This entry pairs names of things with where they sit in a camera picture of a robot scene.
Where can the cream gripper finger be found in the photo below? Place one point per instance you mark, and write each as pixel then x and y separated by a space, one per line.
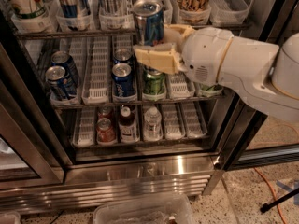
pixel 177 34
pixel 164 57

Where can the white rounded gripper body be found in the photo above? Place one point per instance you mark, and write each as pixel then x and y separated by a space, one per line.
pixel 206 54

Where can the blue silver redbull can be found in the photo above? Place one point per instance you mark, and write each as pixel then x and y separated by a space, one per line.
pixel 149 22

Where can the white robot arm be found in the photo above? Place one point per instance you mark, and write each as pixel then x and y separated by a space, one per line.
pixel 264 75

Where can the green soda can front centre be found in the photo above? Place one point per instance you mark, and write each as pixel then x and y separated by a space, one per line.
pixel 154 82

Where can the green soda can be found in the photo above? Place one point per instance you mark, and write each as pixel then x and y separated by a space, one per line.
pixel 154 82
pixel 210 88

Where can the green soda can front right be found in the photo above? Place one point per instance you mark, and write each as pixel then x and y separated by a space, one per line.
pixel 210 88

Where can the blue pepsi can rear centre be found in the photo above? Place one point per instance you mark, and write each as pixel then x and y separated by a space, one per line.
pixel 123 56

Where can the blue pepsi can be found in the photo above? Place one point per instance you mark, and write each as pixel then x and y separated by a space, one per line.
pixel 123 56
pixel 61 83
pixel 123 80
pixel 65 60

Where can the blue pepsi can front centre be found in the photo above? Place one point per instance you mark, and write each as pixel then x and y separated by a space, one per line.
pixel 123 80

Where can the red soda can rear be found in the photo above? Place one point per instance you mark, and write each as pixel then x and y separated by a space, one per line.
pixel 105 112

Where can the red soda can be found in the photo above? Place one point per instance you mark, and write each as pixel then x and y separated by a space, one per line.
pixel 105 112
pixel 105 131

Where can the red soda can front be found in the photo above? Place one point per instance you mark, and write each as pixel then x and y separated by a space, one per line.
pixel 105 131

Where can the stainless steel fridge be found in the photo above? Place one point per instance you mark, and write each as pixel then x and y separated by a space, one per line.
pixel 41 169

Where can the blue pepsi can rear left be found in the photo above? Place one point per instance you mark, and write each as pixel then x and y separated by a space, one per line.
pixel 65 60

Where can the blue pepsi can front left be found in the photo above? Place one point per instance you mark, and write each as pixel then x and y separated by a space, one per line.
pixel 61 83

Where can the white green tall can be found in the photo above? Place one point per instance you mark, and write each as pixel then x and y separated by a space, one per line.
pixel 28 9

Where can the empty white tray middle right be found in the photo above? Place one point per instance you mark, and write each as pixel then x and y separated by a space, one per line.
pixel 179 86

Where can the empty white tray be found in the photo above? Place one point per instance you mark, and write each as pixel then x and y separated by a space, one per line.
pixel 83 135
pixel 179 86
pixel 193 120
pixel 232 12
pixel 96 84

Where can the empty white tray top right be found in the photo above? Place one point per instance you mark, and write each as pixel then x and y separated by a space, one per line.
pixel 232 12

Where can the clear water bottle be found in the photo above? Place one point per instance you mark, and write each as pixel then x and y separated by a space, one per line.
pixel 152 124

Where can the empty white tray middle left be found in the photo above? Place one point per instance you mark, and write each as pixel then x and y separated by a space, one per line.
pixel 96 84

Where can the brown juice bottle white cap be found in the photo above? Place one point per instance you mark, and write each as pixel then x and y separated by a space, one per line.
pixel 127 125

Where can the empty white tray bottom right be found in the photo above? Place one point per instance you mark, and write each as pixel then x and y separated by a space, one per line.
pixel 193 120

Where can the empty white tray bottom left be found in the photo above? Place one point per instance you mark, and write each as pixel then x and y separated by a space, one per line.
pixel 83 135

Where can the clear plastic bin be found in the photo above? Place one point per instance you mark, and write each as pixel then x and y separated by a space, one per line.
pixel 153 209

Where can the black tripod leg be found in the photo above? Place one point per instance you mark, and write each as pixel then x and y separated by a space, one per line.
pixel 267 206

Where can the top wire shelf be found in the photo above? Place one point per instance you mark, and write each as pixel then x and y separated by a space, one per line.
pixel 96 33

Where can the wire shelf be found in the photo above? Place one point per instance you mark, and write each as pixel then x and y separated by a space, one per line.
pixel 143 102
pixel 96 33

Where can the middle wire shelf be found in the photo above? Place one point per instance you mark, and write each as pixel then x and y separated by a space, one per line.
pixel 143 102

